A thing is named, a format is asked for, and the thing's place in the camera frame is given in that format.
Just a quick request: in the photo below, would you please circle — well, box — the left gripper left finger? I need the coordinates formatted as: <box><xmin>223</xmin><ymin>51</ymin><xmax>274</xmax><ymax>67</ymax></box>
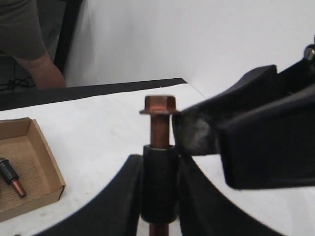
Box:
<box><xmin>36</xmin><ymin>154</ymin><xmax>144</xmax><ymax>236</ymax></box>

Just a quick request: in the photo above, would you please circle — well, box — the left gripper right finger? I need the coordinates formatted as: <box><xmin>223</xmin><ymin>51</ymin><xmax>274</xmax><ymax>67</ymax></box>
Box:
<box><xmin>176</xmin><ymin>154</ymin><xmax>285</xmax><ymax>236</ymax></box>

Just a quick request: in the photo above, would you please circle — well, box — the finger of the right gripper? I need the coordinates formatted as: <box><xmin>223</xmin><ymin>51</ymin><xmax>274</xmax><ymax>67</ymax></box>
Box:
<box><xmin>171</xmin><ymin>64</ymin><xmax>291</xmax><ymax>158</ymax></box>
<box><xmin>217</xmin><ymin>83</ymin><xmax>315</xmax><ymax>191</ymax></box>

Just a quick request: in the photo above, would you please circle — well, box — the copper hex flange bolt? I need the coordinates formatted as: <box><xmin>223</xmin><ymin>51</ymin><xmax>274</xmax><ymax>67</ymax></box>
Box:
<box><xmin>138</xmin><ymin>95</ymin><xmax>182</xmax><ymax>236</ymax></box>

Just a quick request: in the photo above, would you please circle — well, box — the cardboard box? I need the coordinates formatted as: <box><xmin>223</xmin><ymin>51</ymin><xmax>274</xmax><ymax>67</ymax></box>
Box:
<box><xmin>0</xmin><ymin>117</ymin><xmax>67</xmax><ymax>215</ymax></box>

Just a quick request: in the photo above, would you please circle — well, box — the person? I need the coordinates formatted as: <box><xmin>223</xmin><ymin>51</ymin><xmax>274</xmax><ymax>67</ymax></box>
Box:
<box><xmin>0</xmin><ymin>0</ymin><xmax>67</xmax><ymax>90</ymax></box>

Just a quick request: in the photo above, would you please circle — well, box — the black cable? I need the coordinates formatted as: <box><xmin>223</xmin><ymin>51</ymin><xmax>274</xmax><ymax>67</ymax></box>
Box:
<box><xmin>0</xmin><ymin>75</ymin><xmax>35</xmax><ymax>92</ymax></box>

